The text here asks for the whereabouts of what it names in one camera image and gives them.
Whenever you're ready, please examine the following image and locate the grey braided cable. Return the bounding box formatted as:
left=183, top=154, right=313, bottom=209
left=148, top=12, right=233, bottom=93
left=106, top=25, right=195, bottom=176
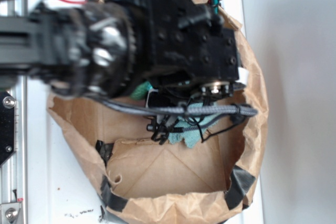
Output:
left=104, top=102, right=258, bottom=118

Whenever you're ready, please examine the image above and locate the white plastic tray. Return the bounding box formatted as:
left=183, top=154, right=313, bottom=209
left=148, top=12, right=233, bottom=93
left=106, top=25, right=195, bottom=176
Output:
left=25, top=0, right=264, bottom=223

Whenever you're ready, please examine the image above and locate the light blue cloth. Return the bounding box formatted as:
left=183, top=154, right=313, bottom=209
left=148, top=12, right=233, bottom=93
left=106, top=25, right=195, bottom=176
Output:
left=168, top=114, right=219, bottom=148

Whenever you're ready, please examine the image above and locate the green dimpled ball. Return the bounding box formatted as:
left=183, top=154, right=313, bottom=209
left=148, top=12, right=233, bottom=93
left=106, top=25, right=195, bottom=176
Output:
left=130, top=81, right=152, bottom=100

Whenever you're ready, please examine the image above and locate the aluminium frame rail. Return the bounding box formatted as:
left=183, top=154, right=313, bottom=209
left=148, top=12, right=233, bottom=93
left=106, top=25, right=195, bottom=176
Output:
left=0, top=0, right=28, bottom=224

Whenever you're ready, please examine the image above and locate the brown paper bag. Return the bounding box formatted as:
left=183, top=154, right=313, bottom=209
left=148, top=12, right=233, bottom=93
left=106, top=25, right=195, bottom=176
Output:
left=48, top=10, right=269, bottom=223

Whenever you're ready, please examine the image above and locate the black mounting bracket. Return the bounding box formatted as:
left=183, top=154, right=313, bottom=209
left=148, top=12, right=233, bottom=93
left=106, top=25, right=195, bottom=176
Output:
left=0, top=91, right=16, bottom=166

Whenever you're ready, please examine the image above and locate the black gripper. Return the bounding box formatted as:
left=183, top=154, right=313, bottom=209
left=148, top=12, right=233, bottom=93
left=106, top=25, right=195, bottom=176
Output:
left=112, top=0, right=244, bottom=99

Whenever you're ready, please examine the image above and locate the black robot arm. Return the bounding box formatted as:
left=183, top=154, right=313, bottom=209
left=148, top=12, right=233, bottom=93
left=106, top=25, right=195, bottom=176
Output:
left=1, top=0, right=246, bottom=99

